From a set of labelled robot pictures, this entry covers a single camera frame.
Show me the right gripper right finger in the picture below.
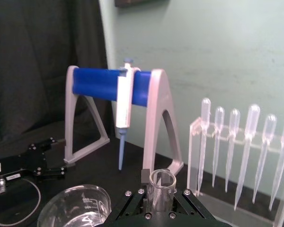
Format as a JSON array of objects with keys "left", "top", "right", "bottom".
[{"left": 173, "top": 188, "right": 216, "bottom": 219}]

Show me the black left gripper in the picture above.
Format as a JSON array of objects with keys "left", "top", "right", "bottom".
[{"left": 0, "top": 137, "right": 67, "bottom": 190}]

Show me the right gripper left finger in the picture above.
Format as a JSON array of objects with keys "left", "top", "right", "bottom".
[{"left": 108, "top": 168, "right": 151, "bottom": 219}]

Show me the clear glass test tube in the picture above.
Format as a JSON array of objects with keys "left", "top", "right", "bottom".
[{"left": 149, "top": 168, "right": 176, "bottom": 214}]

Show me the clear acrylic pipette rack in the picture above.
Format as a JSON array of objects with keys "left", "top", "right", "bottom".
[{"left": 186, "top": 117, "right": 284, "bottom": 227}]

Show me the clear glass beaker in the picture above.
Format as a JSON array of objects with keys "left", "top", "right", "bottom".
[{"left": 36, "top": 184, "right": 113, "bottom": 227}]

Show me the grey stand with blue bar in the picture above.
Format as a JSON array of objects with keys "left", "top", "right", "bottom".
[{"left": 63, "top": 65, "right": 186, "bottom": 176}]

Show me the black hanging cloth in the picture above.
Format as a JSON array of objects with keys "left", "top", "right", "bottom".
[{"left": 0, "top": 0, "right": 111, "bottom": 154}]

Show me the white pipette with blue tip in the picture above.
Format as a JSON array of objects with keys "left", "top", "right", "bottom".
[{"left": 115, "top": 57, "right": 142, "bottom": 171}]

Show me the thin dark gripper cable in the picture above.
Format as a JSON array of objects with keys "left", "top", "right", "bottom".
[{"left": 0, "top": 178, "right": 43, "bottom": 226}]

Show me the dark frame on wall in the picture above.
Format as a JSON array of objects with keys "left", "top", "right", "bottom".
[{"left": 114, "top": 0, "right": 164, "bottom": 8}]

